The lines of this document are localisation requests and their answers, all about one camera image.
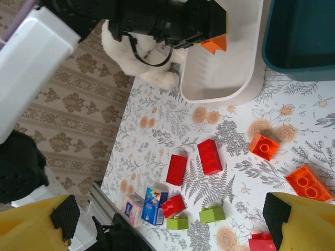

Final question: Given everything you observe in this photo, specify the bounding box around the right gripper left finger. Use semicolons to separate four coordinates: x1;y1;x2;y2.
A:
0;193;81;251

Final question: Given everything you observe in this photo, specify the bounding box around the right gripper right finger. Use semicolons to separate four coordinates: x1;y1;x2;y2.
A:
262;191;335;251

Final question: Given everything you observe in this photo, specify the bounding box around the orange lego brick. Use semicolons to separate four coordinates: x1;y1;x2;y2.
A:
200;35;227;55
284;165;333;202
248;133;280;160

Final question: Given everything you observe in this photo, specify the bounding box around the red lego brick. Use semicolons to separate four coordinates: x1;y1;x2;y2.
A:
166;154;188;186
161;195;186;219
248;233;277;251
197;139;223;175

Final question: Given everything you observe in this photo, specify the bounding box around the green lego brick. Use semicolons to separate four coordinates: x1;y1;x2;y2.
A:
198;206;226;224
166;214;189;231

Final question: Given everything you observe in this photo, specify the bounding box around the white plastic container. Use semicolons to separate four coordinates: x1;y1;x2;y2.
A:
180;0;264;105

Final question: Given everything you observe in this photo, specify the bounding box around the white teddy bear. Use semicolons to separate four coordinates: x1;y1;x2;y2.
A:
100;19;188;89

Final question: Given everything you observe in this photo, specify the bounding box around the teal plastic container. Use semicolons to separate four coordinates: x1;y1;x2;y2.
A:
261;0;335;81

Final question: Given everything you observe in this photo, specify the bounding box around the floral print tablecloth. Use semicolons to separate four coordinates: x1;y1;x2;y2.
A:
100;59;335;251

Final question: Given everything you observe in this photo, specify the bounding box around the pink tissue pack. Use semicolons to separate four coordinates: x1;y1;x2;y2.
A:
122;194;145;227

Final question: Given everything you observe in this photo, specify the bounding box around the blue tissue pack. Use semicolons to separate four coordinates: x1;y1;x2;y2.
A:
141;187;170;226

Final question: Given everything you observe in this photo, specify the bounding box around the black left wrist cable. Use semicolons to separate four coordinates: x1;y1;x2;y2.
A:
127;32;174;67

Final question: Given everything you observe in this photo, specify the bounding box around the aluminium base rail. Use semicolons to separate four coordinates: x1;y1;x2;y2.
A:
88;180;124;228

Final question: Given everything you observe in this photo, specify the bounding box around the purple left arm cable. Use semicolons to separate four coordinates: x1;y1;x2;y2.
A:
0;0;40;49

